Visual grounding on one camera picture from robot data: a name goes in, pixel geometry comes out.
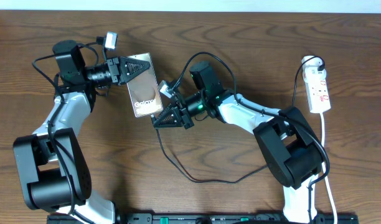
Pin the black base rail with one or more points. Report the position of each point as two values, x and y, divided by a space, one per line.
147 218

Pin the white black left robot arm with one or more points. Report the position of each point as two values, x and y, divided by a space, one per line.
53 173

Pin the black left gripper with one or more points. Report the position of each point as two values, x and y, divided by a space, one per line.
121 74

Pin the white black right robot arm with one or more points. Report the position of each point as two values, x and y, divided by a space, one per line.
293 153

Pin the white power strip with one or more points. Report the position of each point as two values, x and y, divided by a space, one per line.
314 76

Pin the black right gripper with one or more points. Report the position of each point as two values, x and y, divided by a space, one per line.
178 120

